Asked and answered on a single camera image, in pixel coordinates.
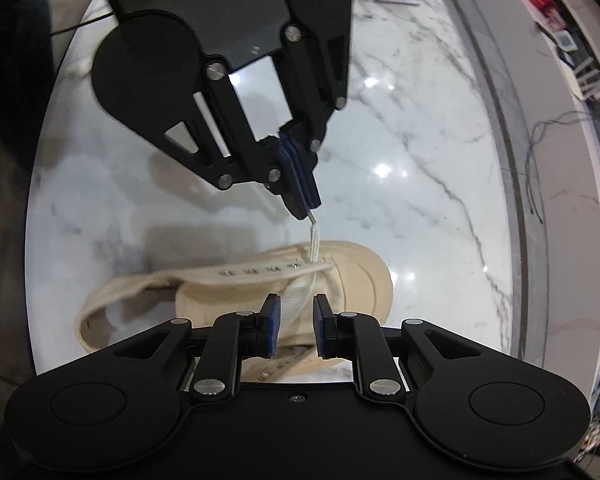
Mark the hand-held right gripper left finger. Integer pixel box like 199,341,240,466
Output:
100,294,282,403

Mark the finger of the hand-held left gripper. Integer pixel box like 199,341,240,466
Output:
280,22,349,210
152,60,307,221

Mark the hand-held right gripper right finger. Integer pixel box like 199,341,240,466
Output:
314,294,501,403

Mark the white shoelace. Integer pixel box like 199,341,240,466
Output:
277,212,337,348

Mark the beige canvas shoe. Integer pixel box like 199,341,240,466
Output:
75,240,395,386

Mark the person's dark clothing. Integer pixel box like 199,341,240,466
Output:
0,0,106,171

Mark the small white display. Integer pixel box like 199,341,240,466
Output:
555,30,579,54

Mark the white marble TV cabinet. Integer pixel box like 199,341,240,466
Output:
437,0,600,376

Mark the white router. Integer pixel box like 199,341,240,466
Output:
572,57,600,102

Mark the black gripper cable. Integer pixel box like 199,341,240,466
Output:
50,10,117,37

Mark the black power cable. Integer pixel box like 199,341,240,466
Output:
522,110,597,226

